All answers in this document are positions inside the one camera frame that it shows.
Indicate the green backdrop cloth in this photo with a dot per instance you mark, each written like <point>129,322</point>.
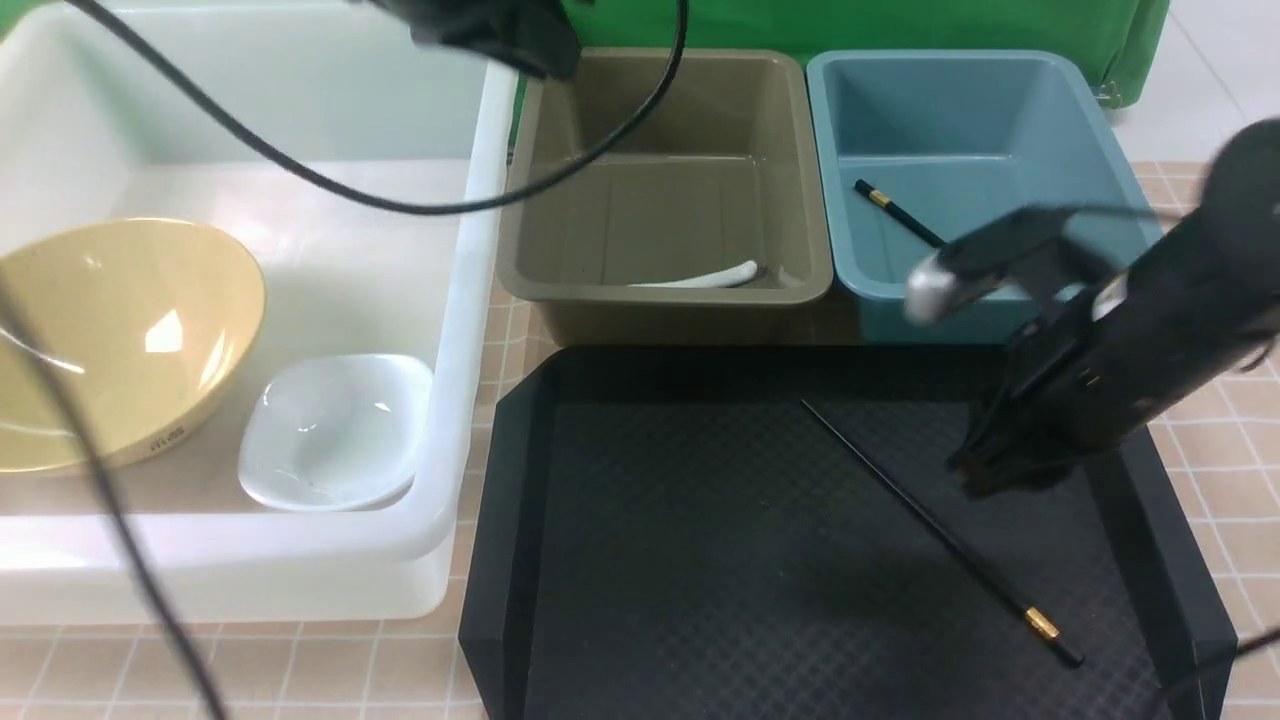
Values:
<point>1112,43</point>

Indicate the yellow noodle bowl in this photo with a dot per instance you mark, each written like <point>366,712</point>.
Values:
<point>144,321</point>

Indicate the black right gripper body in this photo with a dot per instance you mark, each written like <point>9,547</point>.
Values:
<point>1077,386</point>

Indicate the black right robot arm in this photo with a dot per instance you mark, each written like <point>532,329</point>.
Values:
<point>1225,249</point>

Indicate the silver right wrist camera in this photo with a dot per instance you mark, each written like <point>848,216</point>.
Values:
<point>1028,248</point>

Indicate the white ceramic soup spoon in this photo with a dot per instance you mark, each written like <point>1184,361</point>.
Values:
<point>726,278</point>

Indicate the beige grid tablecloth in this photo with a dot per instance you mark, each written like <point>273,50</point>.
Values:
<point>1219,448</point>

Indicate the teal plastic bin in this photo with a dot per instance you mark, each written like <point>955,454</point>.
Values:
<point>957,139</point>

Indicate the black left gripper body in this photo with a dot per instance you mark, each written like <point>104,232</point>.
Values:
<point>533,37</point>

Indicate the large white plastic tub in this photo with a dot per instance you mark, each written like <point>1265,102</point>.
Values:
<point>91,132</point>

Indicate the small white square dish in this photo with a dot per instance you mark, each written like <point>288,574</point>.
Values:
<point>336,433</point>

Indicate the olive brown plastic bin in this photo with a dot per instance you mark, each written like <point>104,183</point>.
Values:
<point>724,171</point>

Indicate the black plastic serving tray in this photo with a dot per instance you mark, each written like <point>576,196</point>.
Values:
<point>667,533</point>

